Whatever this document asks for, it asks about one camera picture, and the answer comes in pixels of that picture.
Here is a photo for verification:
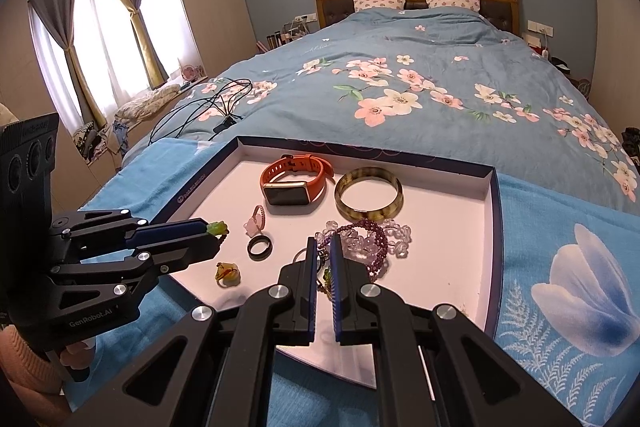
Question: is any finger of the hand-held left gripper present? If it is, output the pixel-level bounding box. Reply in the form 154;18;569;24
50;209;211;253
47;237;222;295

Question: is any person's left hand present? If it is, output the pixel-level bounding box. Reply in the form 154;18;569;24
59;339;98;370

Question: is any person's left forearm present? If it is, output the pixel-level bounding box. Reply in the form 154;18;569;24
0;322;68;427

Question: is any black cable bundle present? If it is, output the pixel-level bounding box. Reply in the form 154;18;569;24
150;78;253;142

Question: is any dark blue box lid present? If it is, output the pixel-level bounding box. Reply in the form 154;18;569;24
150;135;502;390

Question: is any tortoiseshell bangle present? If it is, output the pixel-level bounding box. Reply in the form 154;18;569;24
334;167;404;223

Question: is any white sheer curtain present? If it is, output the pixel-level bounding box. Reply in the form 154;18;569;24
37;0;201;118

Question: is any black ring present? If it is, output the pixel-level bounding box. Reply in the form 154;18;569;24
247;234;273;262

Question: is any folded floral bedding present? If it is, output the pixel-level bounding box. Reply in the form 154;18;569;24
114;83;182;120

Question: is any floral blue duvet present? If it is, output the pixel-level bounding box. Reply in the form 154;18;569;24
122;4;638;215

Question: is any purple bead bracelet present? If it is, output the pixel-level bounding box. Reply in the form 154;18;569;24
315;219;388;284

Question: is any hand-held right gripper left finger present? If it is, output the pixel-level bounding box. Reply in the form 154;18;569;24
70;237;321;427

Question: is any blue hanging cloth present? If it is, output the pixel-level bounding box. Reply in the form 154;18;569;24
112;119;132;156

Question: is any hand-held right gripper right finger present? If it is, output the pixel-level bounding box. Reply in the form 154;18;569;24
330;234;583;427

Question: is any clear bead bracelet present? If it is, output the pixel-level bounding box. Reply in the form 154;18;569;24
322;218;413;258

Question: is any orange smartwatch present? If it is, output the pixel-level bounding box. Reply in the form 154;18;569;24
259;153;337;206

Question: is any white patterned pillow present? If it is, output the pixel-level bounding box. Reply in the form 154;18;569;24
424;0;482;12
352;0;407;12

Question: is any black white patterned cushion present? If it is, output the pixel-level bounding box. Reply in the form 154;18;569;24
72;122;109;158

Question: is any green pendant with metal ring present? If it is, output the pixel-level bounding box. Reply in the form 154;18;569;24
292;247;337;308

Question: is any row of cosmetic bottles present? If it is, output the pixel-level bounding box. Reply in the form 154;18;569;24
256;24;316;54

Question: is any yellow green ring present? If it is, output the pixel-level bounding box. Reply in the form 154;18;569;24
215;261;241;288

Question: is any pink ring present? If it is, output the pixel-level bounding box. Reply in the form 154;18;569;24
244;204;267;238

